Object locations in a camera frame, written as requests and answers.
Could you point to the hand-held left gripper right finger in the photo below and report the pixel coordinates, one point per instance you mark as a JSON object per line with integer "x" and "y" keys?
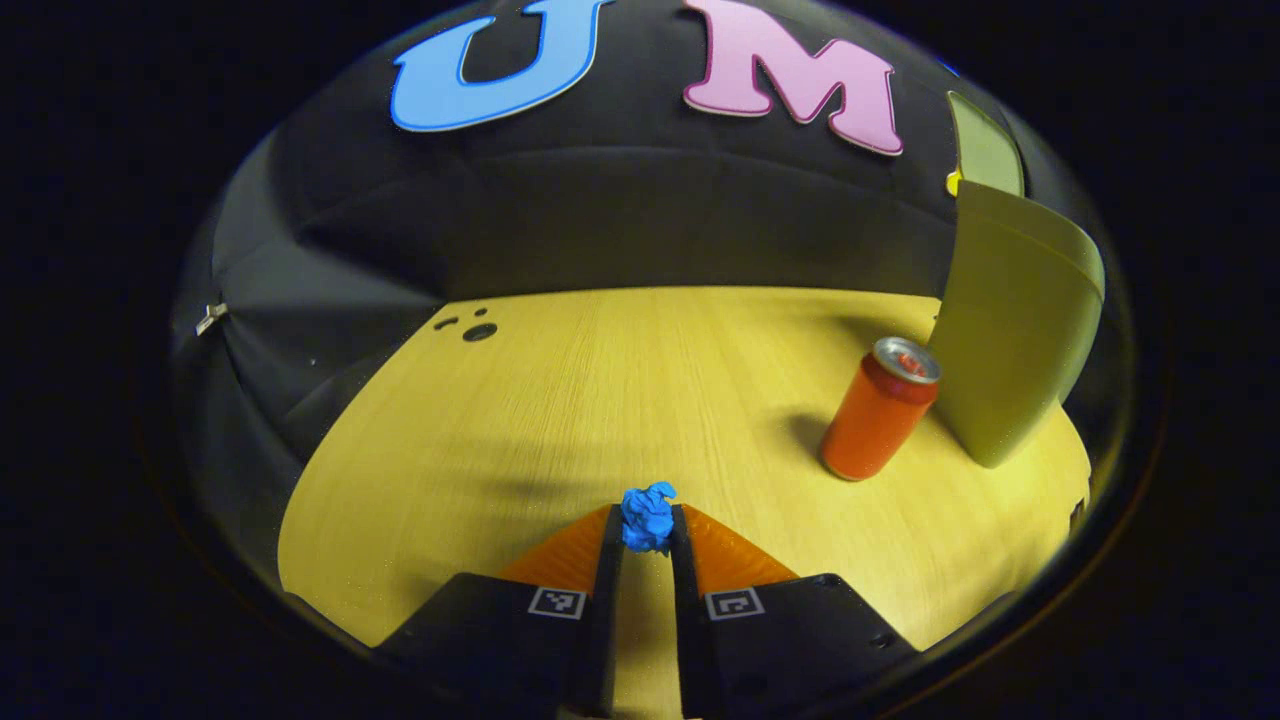
{"x": 695, "y": 640}

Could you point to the pale green desktop garbage bin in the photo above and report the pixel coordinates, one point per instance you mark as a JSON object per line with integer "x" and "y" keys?
{"x": 1010, "y": 320}

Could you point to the blue paper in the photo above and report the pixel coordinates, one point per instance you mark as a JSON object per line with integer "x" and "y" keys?
{"x": 648, "y": 518}

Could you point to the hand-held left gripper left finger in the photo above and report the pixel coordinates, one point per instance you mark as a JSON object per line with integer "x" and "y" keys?
{"x": 598, "y": 640}

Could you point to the black backdrop cloth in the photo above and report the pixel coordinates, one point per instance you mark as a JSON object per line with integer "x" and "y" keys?
{"x": 620, "y": 220}

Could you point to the orange pop can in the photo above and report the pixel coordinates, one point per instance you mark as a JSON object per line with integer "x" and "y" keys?
{"x": 875, "y": 420}

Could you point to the silver cloth clip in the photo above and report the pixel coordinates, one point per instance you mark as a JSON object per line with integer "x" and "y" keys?
{"x": 210, "y": 318}

